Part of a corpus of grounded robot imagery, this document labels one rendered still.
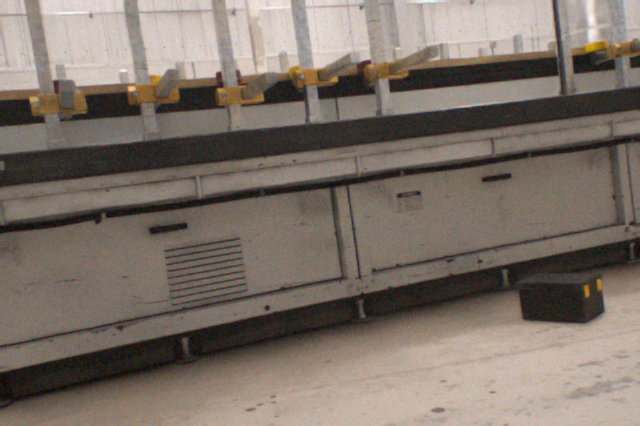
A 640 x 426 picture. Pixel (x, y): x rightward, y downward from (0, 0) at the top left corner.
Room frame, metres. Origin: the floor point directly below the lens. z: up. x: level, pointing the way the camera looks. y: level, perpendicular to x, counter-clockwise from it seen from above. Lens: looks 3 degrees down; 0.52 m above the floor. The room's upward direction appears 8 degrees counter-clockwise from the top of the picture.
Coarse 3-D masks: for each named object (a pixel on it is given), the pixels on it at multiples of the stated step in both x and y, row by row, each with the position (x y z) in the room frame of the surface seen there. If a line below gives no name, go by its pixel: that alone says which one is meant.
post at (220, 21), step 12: (216, 0) 1.94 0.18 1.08; (216, 12) 1.94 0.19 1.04; (216, 24) 1.95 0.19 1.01; (228, 24) 1.95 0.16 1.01; (216, 36) 1.97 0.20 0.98; (228, 36) 1.95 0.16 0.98; (228, 48) 1.95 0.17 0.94; (228, 60) 1.95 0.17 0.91; (228, 72) 1.95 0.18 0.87; (228, 84) 1.94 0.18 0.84; (228, 108) 1.95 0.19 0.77; (240, 108) 1.95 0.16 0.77; (228, 120) 1.97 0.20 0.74; (240, 120) 1.95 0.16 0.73
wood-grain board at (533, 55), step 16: (576, 48) 2.67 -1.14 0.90; (432, 64) 2.43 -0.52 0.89; (448, 64) 2.46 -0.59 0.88; (464, 64) 2.48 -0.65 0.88; (192, 80) 2.12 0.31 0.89; (208, 80) 2.14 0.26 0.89; (288, 80) 2.23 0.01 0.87; (0, 96) 1.92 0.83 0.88; (16, 96) 1.94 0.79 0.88; (32, 96) 1.95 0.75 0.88
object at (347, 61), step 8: (344, 56) 1.85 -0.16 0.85; (352, 56) 1.82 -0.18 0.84; (328, 64) 1.96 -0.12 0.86; (336, 64) 1.91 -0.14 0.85; (344, 64) 1.86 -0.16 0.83; (352, 64) 1.83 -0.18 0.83; (320, 72) 2.02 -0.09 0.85; (328, 72) 1.96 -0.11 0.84; (336, 72) 1.93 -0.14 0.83; (320, 80) 2.03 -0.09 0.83
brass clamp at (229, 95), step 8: (224, 88) 1.93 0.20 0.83; (232, 88) 1.94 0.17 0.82; (240, 88) 1.95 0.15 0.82; (216, 96) 1.96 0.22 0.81; (224, 96) 1.92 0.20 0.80; (232, 96) 1.94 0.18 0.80; (240, 96) 1.95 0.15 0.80; (256, 96) 1.96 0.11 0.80; (224, 104) 1.95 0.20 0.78; (248, 104) 2.00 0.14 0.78
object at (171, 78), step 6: (168, 72) 1.64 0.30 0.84; (174, 72) 1.64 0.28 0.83; (180, 72) 1.65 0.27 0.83; (162, 78) 1.72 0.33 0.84; (168, 78) 1.64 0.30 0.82; (174, 78) 1.64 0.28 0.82; (180, 78) 1.65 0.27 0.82; (156, 84) 1.82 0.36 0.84; (162, 84) 1.73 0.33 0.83; (168, 84) 1.68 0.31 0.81; (174, 84) 1.69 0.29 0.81; (156, 90) 1.84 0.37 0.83; (162, 90) 1.76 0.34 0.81; (168, 90) 1.77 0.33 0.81; (156, 96) 1.85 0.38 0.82; (162, 96) 1.85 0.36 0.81
